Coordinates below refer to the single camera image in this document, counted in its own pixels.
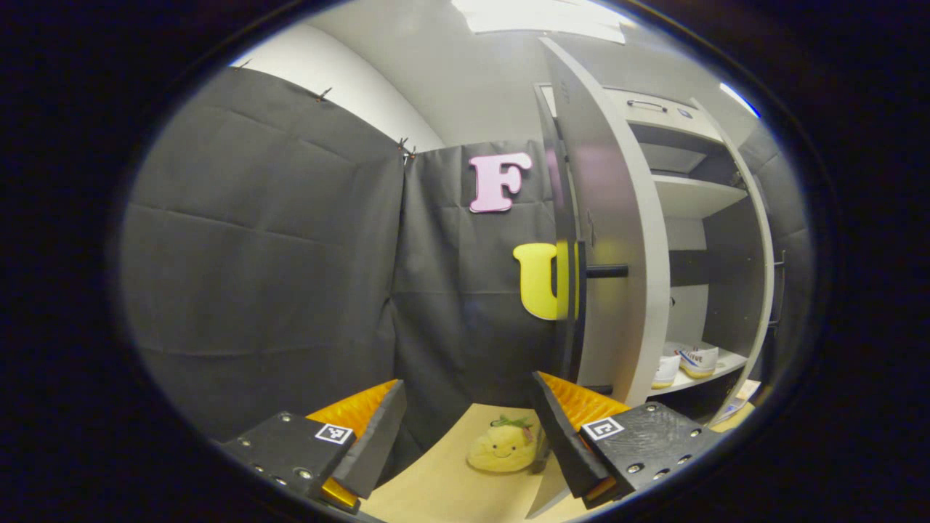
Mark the white cabinet door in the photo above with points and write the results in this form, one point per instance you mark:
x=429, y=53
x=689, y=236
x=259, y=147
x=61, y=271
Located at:
x=763, y=276
x=617, y=203

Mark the white cabinet drawer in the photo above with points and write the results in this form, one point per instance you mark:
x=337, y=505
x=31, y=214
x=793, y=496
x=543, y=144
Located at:
x=654, y=116

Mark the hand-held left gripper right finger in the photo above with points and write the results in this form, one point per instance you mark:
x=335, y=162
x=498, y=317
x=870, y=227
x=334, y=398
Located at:
x=563, y=436

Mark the white striped canvas shoe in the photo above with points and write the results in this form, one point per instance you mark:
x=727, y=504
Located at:
x=699, y=361
x=665, y=372

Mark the large ceiling light panel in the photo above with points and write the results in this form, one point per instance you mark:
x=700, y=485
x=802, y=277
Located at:
x=545, y=18

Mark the yellow plush toy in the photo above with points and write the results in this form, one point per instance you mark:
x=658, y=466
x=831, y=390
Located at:
x=501, y=447

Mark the white and grey shoe cabinet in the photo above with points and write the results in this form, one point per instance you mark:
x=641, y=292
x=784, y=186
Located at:
x=719, y=276

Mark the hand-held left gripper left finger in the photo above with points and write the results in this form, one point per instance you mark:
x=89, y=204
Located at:
x=378, y=436

